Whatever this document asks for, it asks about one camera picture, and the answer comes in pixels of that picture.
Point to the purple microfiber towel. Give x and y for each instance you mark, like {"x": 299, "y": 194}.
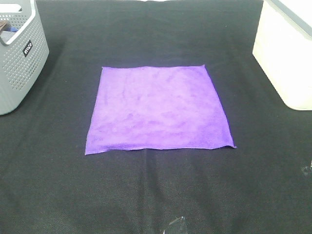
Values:
{"x": 157, "y": 108}

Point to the clear tape piece bottom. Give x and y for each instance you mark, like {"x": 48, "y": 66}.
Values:
{"x": 177, "y": 226}

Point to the clear tape piece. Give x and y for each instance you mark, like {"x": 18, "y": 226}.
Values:
{"x": 177, "y": 226}
{"x": 307, "y": 170}

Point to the black table cover cloth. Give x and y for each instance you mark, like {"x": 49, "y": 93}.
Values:
{"x": 49, "y": 186}

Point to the white plastic storage bin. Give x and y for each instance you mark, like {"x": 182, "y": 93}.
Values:
{"x": 283, "y": 49}

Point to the grey perforated plastic basket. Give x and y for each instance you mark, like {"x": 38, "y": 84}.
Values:
{"x": 24, "y": 55}

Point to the clear tape piece right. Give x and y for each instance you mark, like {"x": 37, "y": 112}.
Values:
{"x": 307, "y": 170}

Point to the folded cloths inside basket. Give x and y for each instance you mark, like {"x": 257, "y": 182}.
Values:
{"x": 6, "y": 30}

